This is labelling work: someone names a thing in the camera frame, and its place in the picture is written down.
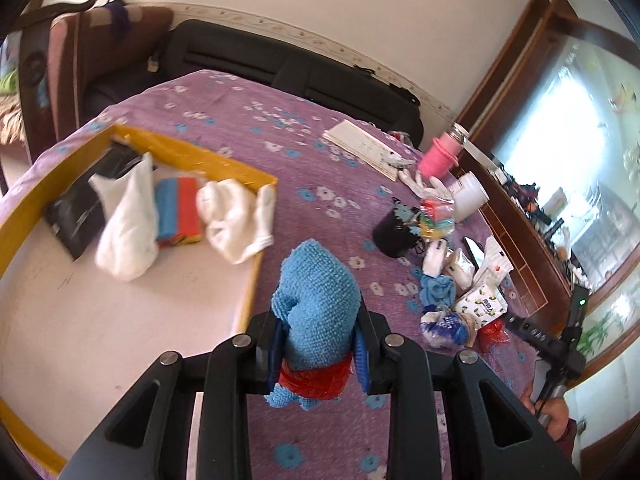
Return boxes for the purple floral tablecloth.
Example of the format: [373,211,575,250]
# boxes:
[0,69,551,480]

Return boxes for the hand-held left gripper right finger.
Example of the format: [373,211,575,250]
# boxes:
[352,310,583,480]

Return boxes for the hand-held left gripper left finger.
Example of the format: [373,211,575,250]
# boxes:
[70,310,288,480]

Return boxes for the blue fluffy cloth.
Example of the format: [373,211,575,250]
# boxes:
[264,240,363,413]

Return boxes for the brown striped cushion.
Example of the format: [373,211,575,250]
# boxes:
[47,4,174,142]

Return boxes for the black sofa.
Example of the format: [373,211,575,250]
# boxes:
[164,19,424,148]

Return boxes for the person's right hand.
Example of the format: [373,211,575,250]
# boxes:
[520,385,571,438]

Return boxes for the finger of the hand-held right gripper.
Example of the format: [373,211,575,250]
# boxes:
[504,314,563,351]

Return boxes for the white crumpled cloth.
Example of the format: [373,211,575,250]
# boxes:
[195,179,277,266]

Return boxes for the yellow cardboard box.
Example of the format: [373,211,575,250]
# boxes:
[0,124,279,476]

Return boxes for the pink floral tissue pack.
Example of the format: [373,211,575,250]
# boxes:
[472,237,514,291]

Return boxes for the person's right forearm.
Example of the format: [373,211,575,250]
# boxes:
[555,412,591,457]

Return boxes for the white sock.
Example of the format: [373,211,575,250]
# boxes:
[89,152,161,282]

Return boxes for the white knit glove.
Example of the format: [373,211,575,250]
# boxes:
[399,169,452,202]

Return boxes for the black electric motor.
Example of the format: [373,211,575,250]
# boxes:
[372,200,424,260]

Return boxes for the small white packet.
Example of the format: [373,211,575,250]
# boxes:
[446,250,476,289]

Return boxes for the brown wooden cabinet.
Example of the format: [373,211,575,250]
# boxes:
[452,0,593,341]

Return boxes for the blue and red sponge cloths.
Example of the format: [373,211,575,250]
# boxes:
[154,176,206,249]

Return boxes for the black pouch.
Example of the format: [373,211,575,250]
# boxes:
[44,141,147,262]

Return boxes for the white charger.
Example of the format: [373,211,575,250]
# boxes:
[422,240,451,279]

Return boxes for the red plastic wrap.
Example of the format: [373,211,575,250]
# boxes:
[278,352,354,402]

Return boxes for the yellow patterned tissue pack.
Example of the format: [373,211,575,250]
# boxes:
[454,282,509,322]

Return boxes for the bag of colourful sponges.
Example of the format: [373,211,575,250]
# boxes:
[417,197,457,241]

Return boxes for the red plastic bag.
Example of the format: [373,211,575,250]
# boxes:
[477,320,511,357]

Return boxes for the pink sleeved bottle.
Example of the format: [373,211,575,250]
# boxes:
[417,122,471,179]

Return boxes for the small blue cloth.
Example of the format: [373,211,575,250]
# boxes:
[419,275,456,312]

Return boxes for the white plastic jar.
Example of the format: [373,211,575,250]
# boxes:
[447,171,491,224]

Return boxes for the black smartphone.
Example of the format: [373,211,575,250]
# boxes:
[462,235,489,267]

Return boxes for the blue and white tissue pack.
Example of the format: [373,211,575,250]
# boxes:
[420,307,479,349]

